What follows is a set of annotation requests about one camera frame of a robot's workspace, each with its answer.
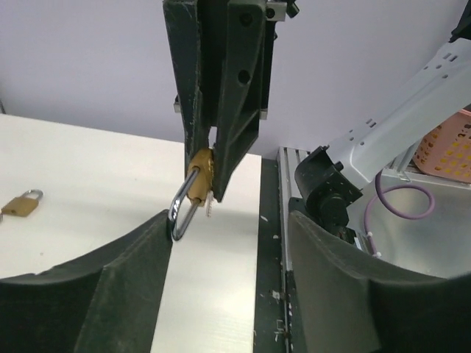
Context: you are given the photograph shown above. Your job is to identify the silver keys of long padlock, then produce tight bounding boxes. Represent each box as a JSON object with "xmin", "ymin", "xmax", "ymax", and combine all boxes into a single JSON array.
[{"xmin": 205, "ymin": 190, "xmax": 214, "ymax": 218}]

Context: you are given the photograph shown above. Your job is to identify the small brass padlock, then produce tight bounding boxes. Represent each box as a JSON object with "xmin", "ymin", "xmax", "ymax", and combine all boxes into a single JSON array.
[{"xmin": 1, "ymin": 189, "xmax": 44, "ymax": 220}]

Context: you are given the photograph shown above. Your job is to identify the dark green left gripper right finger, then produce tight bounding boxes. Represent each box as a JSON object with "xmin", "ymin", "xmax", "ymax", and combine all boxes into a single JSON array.
[{"xmin": 288, "ymin": 211, "xmax": 470, "ymax": 352}]

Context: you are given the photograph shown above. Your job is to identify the pink perforated basket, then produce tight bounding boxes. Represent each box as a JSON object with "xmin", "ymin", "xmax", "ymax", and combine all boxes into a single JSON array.
[{"xmin": 412, "ymin": 109, "xmax": 471, "ymax": 184}]

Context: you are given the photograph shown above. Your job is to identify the long shackle brass padlock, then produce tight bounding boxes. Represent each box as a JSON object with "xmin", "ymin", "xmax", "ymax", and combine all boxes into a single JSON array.
[{"xmin": 168, "ymin": 148, "xmax": 213, "ymax": 241}]

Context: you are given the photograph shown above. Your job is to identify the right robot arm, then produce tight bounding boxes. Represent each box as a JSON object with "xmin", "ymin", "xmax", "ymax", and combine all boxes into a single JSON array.
[{"xmin": 163, "ymin": 1, "xmax": 470, "ymax": 352}]

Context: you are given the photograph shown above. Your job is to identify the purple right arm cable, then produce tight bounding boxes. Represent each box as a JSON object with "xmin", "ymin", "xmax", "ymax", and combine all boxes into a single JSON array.
[{"xmin": 364, "ymin": 171, "xmax": 436, "ymax": 260}]

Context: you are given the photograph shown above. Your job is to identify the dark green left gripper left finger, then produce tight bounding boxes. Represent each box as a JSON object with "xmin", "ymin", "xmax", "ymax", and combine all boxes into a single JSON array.
[{"xmin": 1, "ymin": 210, "xmax": 173, "ymax": 352}]

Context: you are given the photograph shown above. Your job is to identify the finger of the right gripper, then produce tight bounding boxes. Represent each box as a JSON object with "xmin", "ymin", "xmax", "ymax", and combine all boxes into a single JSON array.
[
  {"xmin": 213, "ymin": 1, "xmax": 266, "ymax": 202},
  {"xmin": 163, "ymin": 1, "xmax": 216, "ymax": 167}
]

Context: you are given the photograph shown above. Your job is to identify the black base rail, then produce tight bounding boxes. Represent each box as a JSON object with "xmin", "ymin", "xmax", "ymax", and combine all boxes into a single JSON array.
[{"xmin": 253, "ymin": 159, "xmax": 289, "ymax": 352}]

